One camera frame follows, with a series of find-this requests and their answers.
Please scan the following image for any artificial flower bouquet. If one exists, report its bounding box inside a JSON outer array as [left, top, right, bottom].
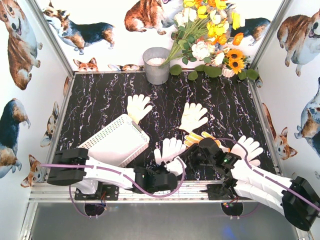
[[162, 0, 246, 66]]

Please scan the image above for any small sunflower pot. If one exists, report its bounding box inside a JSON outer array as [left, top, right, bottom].
[[221, 48, 251, 78]]

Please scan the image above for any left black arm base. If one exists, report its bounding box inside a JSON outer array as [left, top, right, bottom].
[[74, 183, 119, 201]]

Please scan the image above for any yellow dotted work glove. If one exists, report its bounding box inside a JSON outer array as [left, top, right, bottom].
[[183, 131, 224, 149]]

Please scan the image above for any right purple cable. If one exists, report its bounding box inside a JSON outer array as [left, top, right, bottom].
[[214, 137, 320, 218]]

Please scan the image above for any cream glove red cuff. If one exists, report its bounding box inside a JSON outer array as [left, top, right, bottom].
[[178, 102, 208, 133]]

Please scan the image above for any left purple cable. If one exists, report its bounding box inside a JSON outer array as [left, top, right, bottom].
[[39, 157, 186, 218]]

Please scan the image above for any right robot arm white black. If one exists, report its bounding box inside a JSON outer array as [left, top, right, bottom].
[[183, 134, 320, 232]]

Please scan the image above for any white glove orange cuff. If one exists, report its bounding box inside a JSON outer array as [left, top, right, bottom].
[[230, 135, 264, 167]]

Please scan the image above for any blue dotted work glove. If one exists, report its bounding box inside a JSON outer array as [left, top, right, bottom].
[[153, 137, 187, 177]]

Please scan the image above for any aluminium front rail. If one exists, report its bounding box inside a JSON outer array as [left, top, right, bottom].
[[28, 181, 266, 204]]

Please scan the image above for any purple cable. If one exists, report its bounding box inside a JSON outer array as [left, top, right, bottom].
[[39, 157, 186, 218], [214, 137, 320, 218]]

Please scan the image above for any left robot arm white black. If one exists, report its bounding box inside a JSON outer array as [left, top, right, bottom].
[[43, 148, 186, 197]]

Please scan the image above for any grey metal bucket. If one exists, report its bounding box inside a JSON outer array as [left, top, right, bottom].
[[142, 47, 170, 85]]

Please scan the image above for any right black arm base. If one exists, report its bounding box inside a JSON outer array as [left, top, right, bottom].
[[201, 184, 250, 201]]

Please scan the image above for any white perforated storage basket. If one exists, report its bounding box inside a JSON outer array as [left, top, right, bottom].
[[79, 114, 150, 168]]

